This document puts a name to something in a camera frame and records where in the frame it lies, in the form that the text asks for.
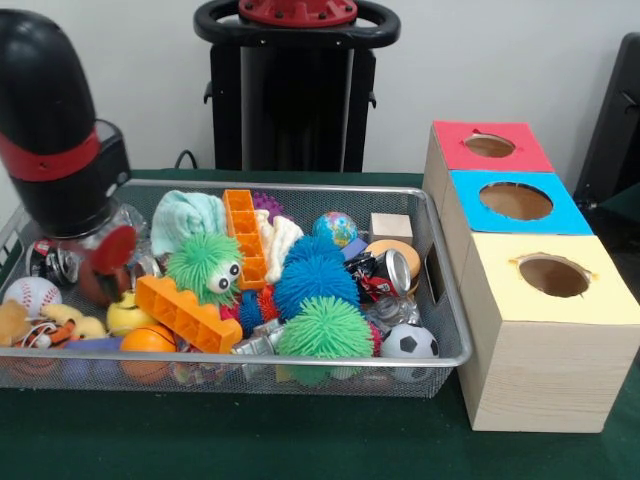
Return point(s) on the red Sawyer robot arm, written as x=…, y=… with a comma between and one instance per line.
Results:
x=45, y=125

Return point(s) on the green spiky rubber ball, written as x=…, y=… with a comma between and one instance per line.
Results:
x=200, y=260
x=325, y=327

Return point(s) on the yellow smiley face ball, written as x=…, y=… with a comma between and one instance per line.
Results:
x=125, y=315

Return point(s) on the black and white soccer ball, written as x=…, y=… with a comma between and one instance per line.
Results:
x=410, y=342

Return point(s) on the red and blue spiky toy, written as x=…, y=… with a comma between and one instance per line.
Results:
x=255, y=307

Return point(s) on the light teal cloth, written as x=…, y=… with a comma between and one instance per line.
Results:
x=185, y=215

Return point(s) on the dark green table cloth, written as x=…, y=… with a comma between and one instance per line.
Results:
x=250, y=440
x=625, y=205

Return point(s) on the purple spiky ball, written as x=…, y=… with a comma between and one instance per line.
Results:
x=262, y=202

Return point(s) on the wooden box with three holes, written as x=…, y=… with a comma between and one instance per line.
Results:
x=540, y=380

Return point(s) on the white baseball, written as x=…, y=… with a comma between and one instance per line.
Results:
x=32, y=295

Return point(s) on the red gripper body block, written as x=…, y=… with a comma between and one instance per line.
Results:
x=117, y=246

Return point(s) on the shallow metal mesh bin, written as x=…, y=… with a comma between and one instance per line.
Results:
x=447, y=330

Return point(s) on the black pedestal with red base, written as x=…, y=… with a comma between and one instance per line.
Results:
x=300, y=100

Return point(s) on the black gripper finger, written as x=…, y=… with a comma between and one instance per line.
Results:
x=105, y=289
x=121, y=285

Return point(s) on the orange toy building brick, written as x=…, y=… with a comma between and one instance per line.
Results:
x=245, y=240
x=185, y=315

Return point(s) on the blue spiky rubber ball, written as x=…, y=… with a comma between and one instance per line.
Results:
x=315, y=280

